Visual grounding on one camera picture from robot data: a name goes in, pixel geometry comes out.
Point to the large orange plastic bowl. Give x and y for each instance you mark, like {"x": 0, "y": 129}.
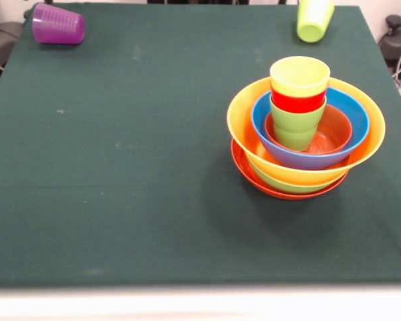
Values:
{"x": 240, "y": 120}

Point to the green plastic bowl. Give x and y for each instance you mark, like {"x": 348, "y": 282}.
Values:
{"x": 287, "y": 187}

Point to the red plastic cup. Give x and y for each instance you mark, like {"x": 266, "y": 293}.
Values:
{"x": 297, "y": 103}

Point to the yellow plastic cup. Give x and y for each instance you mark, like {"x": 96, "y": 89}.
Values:
{"x": 299, "y": 75}

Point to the small red plastic bowl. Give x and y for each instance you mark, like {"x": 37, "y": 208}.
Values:
{"x": 337, "y": 130}

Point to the blue plastic bowl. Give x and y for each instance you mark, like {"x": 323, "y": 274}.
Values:
{"x": 357, "y": 113}

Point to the lime green plastic cup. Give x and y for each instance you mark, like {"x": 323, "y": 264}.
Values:
{"x": 314, "y": 23}

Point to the purple plastic cup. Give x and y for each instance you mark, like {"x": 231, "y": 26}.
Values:
{"x": 58, "y": 25}

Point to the wide red plastic bowl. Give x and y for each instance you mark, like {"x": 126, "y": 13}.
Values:
{"x": 242, "y": 164}

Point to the dark green tablecloth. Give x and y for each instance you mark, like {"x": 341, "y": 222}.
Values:
{"x": 120, "y": 200}

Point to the black rounded stand foot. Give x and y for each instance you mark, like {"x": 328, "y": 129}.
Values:
{"x": 396, "y": 36}
{"x": 3, "y": 43}

